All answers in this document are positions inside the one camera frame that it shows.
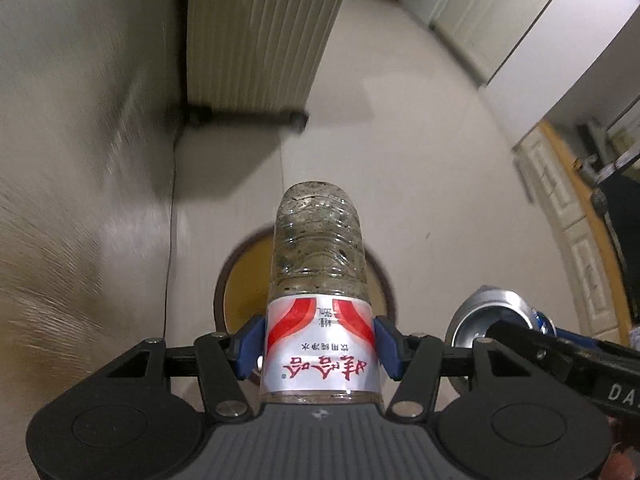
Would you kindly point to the beige ribbed suitcase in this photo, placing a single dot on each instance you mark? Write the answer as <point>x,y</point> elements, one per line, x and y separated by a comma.
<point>260,35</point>

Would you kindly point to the low white wood-topped cabinet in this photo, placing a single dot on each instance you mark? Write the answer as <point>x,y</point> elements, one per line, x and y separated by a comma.
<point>575,210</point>

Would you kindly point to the person's pink clothing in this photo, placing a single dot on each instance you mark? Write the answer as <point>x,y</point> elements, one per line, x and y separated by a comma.
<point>625,452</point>

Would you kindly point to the white kitchen cabinets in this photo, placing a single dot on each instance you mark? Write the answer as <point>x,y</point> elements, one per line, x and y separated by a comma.
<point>492,15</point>

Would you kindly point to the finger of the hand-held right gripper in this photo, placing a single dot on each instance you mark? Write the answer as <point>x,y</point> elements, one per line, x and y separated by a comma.
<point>545,347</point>

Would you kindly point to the clear plastic water bottle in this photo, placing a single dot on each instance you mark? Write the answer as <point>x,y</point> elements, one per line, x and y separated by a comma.
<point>320,305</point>

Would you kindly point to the yellow bucket with brown rim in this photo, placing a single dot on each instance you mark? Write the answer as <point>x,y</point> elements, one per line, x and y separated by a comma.
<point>240,285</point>

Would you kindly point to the crushed blue soda can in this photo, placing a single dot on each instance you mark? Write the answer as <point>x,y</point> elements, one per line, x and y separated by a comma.
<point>492,307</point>

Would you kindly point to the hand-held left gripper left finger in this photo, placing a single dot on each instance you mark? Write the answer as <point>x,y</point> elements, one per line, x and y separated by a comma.
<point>250,347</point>

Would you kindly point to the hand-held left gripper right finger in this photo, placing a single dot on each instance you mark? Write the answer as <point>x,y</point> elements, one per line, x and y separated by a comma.
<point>387,347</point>

